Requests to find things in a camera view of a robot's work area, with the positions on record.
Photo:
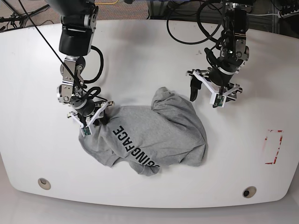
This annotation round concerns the grey printed T-shirt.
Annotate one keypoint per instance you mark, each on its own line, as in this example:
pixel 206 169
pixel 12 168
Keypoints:
pixel 149 137

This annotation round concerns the right table cable grommet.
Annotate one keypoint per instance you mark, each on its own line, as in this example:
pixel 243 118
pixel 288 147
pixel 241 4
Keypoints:
pixel 249 192

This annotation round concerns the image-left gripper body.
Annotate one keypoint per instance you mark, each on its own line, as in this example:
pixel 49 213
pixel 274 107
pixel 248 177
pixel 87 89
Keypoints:
pixel 86 115

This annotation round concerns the red tape rectangle marking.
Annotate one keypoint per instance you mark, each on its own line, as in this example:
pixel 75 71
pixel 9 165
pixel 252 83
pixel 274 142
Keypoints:
pixel 271 146

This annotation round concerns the left table cable grommet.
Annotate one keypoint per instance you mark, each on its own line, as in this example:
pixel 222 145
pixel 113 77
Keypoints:
pixel 44 184

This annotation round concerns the white power strip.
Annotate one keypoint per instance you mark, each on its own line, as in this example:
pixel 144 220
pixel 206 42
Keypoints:
pixel 288 11

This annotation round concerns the table cable grommet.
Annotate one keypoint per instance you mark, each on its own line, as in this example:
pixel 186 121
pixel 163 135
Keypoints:
pixel 249 192
pixel 44 184

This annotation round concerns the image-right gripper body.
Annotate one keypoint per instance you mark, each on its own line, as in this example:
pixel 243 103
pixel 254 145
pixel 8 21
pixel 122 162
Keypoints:
pixel 217 81

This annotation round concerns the grey metal frame leg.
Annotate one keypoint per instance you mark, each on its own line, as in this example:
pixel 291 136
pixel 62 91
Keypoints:
pixel 157 9

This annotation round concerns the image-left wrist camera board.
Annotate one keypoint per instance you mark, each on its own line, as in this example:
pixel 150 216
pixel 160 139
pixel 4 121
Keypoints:
pixel 85 131

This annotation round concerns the black tripod legs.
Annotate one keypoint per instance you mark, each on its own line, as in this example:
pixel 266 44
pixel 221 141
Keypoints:
pixel 18 20

